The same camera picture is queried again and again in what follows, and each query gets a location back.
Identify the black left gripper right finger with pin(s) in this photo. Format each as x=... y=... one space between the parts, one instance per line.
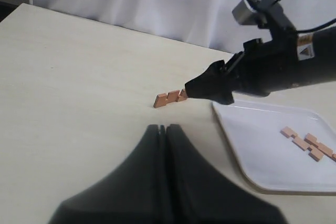
x=203 y=195

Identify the white rectangular plastic tray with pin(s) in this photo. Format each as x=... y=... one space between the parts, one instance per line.
x=270 y=160

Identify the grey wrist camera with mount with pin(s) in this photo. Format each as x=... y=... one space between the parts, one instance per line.
x=265 y=14

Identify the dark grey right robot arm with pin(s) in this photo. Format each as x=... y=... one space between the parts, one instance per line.
x=324 y=42

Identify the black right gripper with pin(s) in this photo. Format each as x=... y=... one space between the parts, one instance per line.
x=285 y=62

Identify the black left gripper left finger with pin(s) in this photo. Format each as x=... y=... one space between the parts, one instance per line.
x=135 y=192

